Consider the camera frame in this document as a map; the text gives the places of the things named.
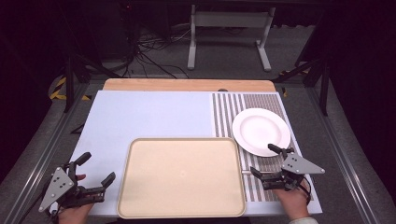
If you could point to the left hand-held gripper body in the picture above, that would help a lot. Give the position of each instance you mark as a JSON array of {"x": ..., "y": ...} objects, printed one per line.
[{"x": 57, "y": 183}]

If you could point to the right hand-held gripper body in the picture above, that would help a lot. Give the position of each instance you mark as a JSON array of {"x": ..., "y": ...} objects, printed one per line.
[{"x": 299, "y": 165}]

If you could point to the white plate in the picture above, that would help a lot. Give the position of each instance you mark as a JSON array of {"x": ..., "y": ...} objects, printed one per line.
[{"x": 260, "y": 130}]

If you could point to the person's left hand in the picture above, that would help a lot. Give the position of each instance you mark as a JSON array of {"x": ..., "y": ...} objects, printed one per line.
[{"x": 74, "y": 215}]

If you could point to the person's right hand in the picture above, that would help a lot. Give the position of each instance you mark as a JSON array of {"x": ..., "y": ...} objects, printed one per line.
[{"x": 294, "y": 202}]

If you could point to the grey striped mat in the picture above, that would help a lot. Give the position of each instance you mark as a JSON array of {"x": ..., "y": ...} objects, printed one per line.
[{"x": 225, "y": 115}]

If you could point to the yellow black floor tape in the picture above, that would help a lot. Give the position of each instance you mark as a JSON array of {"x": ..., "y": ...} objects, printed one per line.
[{"x": 59, "y": 90}]

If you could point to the beige plastic tray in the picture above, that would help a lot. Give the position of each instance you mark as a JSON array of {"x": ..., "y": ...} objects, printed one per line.
[{"x": 182, "y": 179}]

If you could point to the black tripod stand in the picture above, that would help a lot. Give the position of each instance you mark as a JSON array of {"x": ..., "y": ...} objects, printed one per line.
[
  {"x": 320, "y": 74},
  {"x": 73, "y": 73}
]

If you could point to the wooden board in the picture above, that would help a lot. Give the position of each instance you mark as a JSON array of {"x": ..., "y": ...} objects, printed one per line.
[{"x": 186, "y": 85}]

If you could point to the white metal stand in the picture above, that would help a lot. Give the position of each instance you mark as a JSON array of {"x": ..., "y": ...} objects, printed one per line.
[{"x": 230, "y": 19}]

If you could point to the aluminium rail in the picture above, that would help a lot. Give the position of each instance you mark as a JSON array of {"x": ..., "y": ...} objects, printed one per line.
[
  {"x": 40, "y": 155},
  {"x": 342, "y": 155}
]

